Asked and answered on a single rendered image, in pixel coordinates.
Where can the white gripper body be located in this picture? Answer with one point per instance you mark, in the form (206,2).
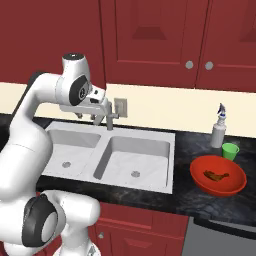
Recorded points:
(83,107)

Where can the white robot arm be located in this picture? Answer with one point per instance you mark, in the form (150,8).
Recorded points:
(23,156)

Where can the grey faucet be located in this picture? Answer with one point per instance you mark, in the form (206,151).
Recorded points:
(110,120)

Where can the white double sink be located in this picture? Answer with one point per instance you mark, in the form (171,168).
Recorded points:
(133,160)

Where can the plain red cabinet door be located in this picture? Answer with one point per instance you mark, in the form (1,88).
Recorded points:
(50,33)

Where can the red panelled cabinet door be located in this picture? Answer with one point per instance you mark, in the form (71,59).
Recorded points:
(153,40)
(230,43)

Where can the grey round cabinet knob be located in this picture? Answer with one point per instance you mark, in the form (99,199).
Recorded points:
(100,235)
(209,65)
(189,64)

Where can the red lower cabinet door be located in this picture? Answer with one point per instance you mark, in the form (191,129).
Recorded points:
(140,241)

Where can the brown chicken drumstick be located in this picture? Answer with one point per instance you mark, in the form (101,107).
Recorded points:
(216,175)

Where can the green cup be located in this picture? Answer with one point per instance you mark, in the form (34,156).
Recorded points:
(230,151)

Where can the red bowl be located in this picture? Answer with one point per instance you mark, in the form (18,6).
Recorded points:
(216,186)

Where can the red false drawer front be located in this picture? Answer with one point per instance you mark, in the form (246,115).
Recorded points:
(140,216)

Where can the grey spray bottle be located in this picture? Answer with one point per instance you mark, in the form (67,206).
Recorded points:
(218,133)

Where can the grey dishwasher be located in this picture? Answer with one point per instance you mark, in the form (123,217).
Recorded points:
(220,241)

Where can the grey wall outlet plate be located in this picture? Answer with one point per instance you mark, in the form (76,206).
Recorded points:
(122,107)

